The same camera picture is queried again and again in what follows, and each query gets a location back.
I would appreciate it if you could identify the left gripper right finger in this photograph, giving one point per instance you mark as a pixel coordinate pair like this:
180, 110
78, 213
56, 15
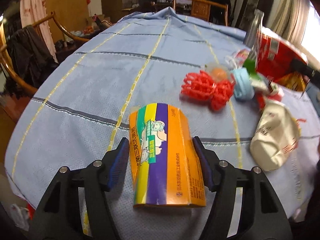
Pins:
245, 205

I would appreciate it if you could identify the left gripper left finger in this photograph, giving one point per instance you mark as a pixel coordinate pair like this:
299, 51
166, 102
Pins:
58, 214

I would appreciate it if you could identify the orange purple paper carton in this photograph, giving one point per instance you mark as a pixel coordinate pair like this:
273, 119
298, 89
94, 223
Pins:
165, 168

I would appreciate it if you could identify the red plastic mesh net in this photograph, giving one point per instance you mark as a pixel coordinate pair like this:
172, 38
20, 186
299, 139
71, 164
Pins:
203, 88

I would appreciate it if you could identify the red foil snack bag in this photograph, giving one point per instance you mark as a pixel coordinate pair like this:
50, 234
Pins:
274, 59

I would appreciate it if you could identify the white crumpled paper bag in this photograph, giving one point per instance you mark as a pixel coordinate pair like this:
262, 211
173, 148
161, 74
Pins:
276, 136

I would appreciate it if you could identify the blue checked bed sheet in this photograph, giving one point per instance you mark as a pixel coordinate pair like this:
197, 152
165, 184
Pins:
84, 105

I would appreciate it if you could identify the red white wrapper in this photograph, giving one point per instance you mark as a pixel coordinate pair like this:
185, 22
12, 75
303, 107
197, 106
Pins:
264, 99

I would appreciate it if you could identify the light blue tape roll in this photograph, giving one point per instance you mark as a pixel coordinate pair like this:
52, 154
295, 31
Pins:
243, 90

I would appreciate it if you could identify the green white drink carton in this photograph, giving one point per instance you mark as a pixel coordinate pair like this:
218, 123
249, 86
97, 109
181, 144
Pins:
260, 83

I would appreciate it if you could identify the orange ball in clear wrap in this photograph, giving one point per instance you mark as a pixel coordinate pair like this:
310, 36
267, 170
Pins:
217, 71

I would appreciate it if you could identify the dark jacket on chair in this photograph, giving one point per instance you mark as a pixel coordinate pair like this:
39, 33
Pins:
30, 56

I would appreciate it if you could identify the wooden chair with dark jacket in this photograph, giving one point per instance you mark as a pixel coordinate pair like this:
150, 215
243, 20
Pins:
61, 56

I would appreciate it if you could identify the clear plastic bottle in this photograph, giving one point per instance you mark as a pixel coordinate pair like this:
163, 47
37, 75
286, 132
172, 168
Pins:
254, 35

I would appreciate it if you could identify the pink floral curtain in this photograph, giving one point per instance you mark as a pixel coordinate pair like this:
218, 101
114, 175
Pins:
32, 11

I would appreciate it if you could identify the wooden headboard chair back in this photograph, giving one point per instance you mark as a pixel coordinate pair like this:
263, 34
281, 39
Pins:
201, 9

